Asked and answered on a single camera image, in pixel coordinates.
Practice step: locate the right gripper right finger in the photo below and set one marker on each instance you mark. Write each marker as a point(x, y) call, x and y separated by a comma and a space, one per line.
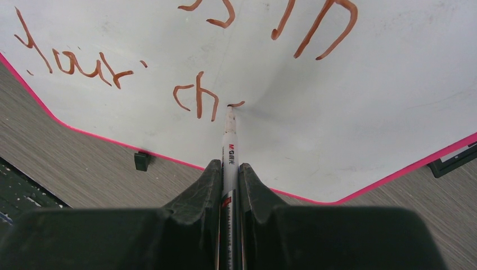
point(283, 236)

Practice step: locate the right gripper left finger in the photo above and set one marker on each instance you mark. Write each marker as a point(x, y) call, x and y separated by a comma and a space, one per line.
point(182, 234)

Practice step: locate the white marker pen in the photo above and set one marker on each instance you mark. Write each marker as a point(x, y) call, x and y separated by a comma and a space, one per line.
point(230, 239)

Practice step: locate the pink framed whiteboard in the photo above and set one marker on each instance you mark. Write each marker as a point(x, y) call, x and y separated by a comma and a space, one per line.
point(331, 97)

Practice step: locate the metal whiteboard stand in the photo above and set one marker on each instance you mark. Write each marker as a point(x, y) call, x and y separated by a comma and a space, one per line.
point(142, 161)

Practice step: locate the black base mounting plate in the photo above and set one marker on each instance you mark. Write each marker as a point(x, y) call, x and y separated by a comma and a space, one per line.
point(20, 194)

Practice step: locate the black white checkerboard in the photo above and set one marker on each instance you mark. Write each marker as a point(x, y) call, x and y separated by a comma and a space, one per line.
point(453, 161)

